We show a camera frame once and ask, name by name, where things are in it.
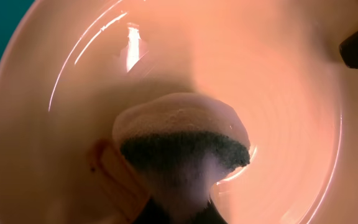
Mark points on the yellow plate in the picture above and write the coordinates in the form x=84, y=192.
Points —
x=259, y=109

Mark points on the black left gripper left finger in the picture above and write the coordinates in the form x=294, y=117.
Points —
x=151, y=214

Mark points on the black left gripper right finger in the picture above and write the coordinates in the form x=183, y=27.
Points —
x=210, y=215

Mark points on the green yellow sponge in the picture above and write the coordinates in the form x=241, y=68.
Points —
x=182, y=144

